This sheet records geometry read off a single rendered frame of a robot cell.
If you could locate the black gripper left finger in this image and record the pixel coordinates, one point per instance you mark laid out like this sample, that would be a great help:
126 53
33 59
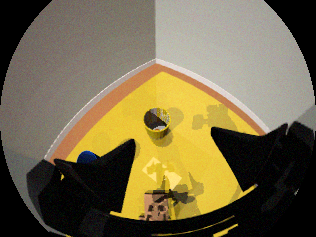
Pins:
106 177

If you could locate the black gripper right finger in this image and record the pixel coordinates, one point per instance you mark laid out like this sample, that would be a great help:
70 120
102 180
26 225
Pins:
246 154

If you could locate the brown wooden catapult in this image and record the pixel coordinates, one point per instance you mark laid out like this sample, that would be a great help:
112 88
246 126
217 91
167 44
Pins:
155 207

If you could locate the blue plastic cup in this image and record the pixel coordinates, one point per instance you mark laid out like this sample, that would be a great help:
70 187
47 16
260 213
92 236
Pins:
86 156

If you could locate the yellow cup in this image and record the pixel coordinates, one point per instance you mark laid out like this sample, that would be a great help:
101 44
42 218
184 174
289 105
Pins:
156 118

